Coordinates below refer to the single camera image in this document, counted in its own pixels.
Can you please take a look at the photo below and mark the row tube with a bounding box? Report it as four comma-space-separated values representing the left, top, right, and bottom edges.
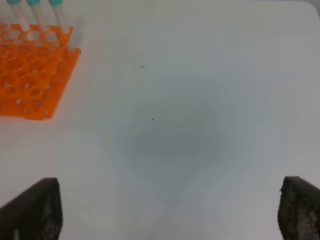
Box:
49, 0, 70, 35
7, 0, 34, 41
26, 0, 50, 33

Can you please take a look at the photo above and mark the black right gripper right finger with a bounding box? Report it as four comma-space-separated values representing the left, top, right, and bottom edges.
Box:
277, 176, 320, 240

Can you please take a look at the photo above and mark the orange test tube rack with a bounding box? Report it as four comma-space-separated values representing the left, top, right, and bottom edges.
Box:
0, 24, 81, 120

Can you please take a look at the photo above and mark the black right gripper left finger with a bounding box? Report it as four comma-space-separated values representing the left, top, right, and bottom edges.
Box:
0, 177, 63, 240

